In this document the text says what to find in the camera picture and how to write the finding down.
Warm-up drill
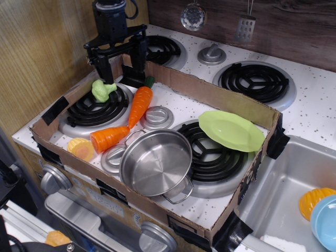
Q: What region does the front left black burner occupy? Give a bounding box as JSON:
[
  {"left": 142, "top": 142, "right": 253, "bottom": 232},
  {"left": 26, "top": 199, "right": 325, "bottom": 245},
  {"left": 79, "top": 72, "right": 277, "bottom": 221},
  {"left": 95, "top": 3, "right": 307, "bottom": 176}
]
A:
[{"left": 59, "top": 83, "right": 133, "bottom": 139}]

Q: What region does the back right black burner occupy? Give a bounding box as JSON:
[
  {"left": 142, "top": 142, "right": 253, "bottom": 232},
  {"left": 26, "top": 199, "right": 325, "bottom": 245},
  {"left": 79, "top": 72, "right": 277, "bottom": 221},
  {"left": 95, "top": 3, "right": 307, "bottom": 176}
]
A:
[{"left": 212, "top": 61, "right": 297, "bottom": 111}]

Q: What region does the silver oven knob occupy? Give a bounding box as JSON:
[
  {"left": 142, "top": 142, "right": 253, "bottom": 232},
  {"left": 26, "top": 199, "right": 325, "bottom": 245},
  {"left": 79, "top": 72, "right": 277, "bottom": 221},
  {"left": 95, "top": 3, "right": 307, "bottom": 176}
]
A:
[
  {"left": 40, "top": 164, "right": 72, "bottom": 195},
  {"left": 139, "top": 222, "right": 177, "bottom": 252}
]

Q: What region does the orange toy at bottom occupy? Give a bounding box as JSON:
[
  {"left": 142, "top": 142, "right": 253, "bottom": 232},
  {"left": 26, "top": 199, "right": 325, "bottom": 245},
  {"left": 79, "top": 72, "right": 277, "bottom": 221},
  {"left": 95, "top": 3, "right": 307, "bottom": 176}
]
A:
[{"left": 45, "top": 230, "right": 71, "bottom": 247}]

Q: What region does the silver oven knob right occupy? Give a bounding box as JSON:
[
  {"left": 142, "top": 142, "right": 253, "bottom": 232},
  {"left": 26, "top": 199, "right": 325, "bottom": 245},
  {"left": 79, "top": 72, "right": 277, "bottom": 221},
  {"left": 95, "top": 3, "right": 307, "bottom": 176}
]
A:
[{"left": 139, "top": 222, "right": 177, "bottom": 252}]

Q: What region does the white sponge in sink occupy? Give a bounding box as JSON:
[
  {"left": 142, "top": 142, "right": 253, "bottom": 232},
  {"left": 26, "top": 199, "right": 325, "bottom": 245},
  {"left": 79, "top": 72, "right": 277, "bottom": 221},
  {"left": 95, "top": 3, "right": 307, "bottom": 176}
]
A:
[{"left": 260, "top": 235, "right": 307, "bottom": 252}]

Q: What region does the stainless steel sink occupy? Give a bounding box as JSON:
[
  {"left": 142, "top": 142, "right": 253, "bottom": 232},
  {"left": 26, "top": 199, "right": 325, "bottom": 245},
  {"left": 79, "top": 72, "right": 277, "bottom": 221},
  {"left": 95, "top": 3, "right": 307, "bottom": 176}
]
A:
[{"left": 236, "top": 136, "right": 335, "bottom": 251}]

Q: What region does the cardboard fence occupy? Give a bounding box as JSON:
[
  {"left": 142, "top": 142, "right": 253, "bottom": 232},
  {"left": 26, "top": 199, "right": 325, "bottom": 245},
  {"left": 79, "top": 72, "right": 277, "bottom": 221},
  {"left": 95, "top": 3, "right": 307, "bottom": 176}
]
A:
[{"left": 31, "top": 62, "right": 284, "bottom": 251}]

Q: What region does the hanging silver strainer ladle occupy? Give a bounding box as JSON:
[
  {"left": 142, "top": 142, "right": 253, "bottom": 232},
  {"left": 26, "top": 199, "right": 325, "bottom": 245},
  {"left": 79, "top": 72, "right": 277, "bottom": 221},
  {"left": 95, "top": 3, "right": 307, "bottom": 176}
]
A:
[{"left": 180, "top": 1, "right": 207, "bottom": 32}]

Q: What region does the back left black burner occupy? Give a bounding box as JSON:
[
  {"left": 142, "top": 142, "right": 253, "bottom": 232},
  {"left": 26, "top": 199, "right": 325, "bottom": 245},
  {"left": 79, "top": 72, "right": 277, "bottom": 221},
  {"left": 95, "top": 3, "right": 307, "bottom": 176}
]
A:
[{"left": 125, "top": 35, "right": 188, "bottom": 71}]

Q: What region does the silver oven door handle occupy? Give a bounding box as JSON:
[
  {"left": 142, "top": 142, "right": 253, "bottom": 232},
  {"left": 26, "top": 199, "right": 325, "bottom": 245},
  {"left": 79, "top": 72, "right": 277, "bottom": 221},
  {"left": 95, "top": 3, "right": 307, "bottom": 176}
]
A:
[{"left": 44, "top": 191, "right": 124, "bottom": 252}]

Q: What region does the silver oven knob left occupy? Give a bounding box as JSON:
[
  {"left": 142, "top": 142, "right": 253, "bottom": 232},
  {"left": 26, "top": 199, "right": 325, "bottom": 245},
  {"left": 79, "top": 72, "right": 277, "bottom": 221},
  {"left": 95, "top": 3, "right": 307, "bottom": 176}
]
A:
[{"left": 40, "top": 164, "right": 72, "bottom": 195}]

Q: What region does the whole orange toy carrot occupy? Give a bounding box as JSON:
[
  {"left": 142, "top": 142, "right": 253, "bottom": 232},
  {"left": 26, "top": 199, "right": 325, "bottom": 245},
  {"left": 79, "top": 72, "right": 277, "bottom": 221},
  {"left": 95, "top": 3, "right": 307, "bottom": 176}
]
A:
[{"left": 128, "top": 76, "right": 155, "bottom": 129}]

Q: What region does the stainless steel pot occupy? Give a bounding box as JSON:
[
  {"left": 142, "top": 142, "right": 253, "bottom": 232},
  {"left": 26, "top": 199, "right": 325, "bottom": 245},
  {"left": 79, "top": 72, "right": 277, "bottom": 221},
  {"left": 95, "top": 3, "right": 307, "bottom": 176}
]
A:
[{"left": 119, "top": 129, "right": 194, "bottom": 204}]

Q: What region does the front right black burner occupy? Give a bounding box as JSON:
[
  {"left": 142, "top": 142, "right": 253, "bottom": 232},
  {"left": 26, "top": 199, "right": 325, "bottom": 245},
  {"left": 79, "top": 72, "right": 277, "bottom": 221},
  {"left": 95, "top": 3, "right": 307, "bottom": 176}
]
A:
[{"left": 173, "top": 120, "right": 255, "bottom": 199}]

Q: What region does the green toy broccoli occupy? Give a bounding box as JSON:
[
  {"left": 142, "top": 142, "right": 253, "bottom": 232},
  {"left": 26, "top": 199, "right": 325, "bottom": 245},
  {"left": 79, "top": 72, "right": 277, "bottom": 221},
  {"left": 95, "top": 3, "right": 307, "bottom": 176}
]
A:
[{"left": 91, "top": 80, "right": 117, "bottom": 102}]

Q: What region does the green plastic plate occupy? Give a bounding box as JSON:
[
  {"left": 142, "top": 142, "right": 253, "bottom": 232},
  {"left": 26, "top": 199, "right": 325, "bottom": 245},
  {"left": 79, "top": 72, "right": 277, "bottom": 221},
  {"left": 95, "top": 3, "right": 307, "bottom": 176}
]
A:
[{"left": 198, "top": 110, "right": 265, "bottom": 152}]

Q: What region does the silver back stove knob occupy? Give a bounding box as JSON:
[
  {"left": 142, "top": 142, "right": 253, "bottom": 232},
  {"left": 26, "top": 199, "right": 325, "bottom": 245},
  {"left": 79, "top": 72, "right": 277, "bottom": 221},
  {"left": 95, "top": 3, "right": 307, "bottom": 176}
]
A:
[{"left": 197, "top": 44, "right": 227, "bottom": 66}]

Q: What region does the orange toy carrot piece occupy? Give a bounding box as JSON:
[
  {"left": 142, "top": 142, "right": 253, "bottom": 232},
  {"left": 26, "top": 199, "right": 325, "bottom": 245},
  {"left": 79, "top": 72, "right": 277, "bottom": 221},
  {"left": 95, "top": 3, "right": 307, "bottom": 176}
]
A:
[{"left": 89, "top": 126, "right": 130, "bottom": 153}]

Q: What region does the light blue bowl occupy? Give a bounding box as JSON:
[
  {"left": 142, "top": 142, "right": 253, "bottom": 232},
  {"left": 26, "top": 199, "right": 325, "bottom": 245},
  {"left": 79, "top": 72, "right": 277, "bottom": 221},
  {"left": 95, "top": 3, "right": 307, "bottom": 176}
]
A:
[{"left": 310, "top": 195, "right": 335, "bottom": 251}]

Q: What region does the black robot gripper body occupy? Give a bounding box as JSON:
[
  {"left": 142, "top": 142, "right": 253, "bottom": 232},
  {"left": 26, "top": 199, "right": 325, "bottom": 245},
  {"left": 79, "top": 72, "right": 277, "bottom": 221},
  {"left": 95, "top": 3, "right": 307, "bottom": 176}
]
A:
[{"left": 84, "top": 5, "right": 147, "bottom": 65}]

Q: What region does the silver stove knob lower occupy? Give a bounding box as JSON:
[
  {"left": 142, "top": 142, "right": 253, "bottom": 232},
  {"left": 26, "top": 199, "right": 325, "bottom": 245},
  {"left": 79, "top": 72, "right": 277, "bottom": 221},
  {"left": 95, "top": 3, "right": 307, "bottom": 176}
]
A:
[{"left": 100, "top": 144, "right": 126, "bottom": 176}]

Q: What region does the black burner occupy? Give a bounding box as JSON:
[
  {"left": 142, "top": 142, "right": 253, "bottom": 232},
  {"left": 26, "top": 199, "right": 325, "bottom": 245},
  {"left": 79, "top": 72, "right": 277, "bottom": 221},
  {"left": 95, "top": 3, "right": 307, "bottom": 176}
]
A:
[
  {"left": 173, "top": 120, "right": 255, "bottom": 199},
  {"left": 125, "top": 35, "right": 188, "bottom": 71},
  {"left": 59, "top": 83, "right": 133, "bottom": 139},
  {"left": 212, "top": 61, "right": 297, "bottom": 111}
]

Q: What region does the silver stove knob upper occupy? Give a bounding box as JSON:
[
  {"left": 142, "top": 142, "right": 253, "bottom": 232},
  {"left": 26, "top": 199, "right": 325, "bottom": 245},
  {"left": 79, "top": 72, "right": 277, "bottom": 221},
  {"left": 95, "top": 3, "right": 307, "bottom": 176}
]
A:
[{"left": 140, "top": 106, "right": 174, "bottom": 130}]

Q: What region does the orange toy pumpkin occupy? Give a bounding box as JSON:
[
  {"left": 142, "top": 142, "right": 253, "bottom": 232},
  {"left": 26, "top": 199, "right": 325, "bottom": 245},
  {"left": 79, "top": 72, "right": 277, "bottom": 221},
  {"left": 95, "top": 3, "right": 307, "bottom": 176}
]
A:
[{"left": 299, "top": 187, "right": 335, "bottom": 221}]

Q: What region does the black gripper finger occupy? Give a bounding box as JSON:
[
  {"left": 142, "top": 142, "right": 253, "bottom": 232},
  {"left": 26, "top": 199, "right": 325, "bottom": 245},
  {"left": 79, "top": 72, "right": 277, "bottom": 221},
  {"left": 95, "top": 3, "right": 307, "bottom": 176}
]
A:
[
  {"left": 94, "top": 55, "right": 114, "bottom": 83},
  {"left": 130, "top": 39, "right": 147, "bottom": 72}
]

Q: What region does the silver stove knob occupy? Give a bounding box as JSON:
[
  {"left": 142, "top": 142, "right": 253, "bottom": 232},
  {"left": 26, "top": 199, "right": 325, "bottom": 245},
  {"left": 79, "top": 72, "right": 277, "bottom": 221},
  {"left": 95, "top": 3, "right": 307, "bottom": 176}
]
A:
[
  {"left": 100, "top": 144, "right": 126, "bottom": 176},
  {"left": 140, "top": 106, "right": 174, "bottom": 130},
  {"left": 197, "top": 44, "right": 227, "bottom": 66}
]

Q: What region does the hanging silver spatula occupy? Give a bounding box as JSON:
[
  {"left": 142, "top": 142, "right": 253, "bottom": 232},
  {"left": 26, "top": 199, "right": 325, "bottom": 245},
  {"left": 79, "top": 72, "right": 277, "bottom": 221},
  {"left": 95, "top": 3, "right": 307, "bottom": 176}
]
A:
[{"left": 234, "top": 0, "right": 256, "bottom": 43}]

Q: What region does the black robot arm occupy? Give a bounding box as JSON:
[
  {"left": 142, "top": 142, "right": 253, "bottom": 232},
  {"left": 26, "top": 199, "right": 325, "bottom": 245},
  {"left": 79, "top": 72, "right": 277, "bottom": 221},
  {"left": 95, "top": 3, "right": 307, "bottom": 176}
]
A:
[{"left": 83, "top": 1, "right": 147, "bottom": 84}]

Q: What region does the yellow toy corn piece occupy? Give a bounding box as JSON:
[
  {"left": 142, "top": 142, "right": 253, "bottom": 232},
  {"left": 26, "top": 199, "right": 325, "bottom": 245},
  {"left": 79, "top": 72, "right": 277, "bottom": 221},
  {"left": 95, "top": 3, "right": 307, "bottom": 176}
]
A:
[{"left": 67, "top": 138, "right": 94, "bottom": 161}]

